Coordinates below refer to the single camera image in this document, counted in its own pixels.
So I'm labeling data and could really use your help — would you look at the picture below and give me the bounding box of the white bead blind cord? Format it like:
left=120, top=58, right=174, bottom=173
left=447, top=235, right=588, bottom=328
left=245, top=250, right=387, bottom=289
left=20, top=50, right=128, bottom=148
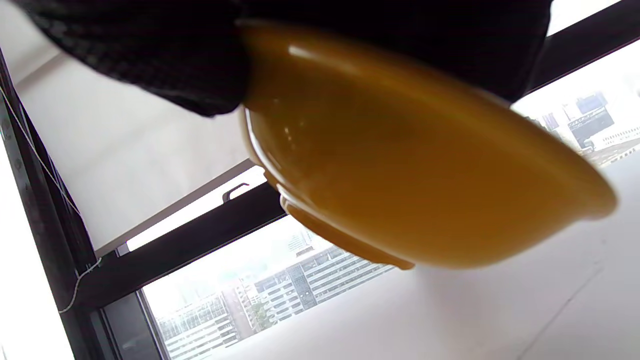
left=0, top=86, right=104, bottom=315

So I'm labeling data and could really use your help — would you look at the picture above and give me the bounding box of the wide white roller blind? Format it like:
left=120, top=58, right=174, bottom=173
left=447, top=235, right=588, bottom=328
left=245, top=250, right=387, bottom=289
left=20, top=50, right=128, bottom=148
left=0, top=0, right=257, bottom=258

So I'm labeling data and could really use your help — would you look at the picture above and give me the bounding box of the black window handle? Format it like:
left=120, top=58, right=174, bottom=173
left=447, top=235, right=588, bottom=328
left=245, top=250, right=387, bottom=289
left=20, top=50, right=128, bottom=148
left=222, top=182, right=250, bottom=203

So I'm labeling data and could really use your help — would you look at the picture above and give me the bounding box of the black window frame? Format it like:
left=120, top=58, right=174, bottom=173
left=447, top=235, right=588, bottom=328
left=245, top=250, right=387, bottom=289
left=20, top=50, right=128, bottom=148
left=0, top=0, right=640, bottom=360

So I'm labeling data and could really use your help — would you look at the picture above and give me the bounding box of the person's right hand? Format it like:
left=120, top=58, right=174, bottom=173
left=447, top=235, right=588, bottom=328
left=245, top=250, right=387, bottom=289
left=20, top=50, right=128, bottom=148
left=10, top=0, right=554, bottom=119

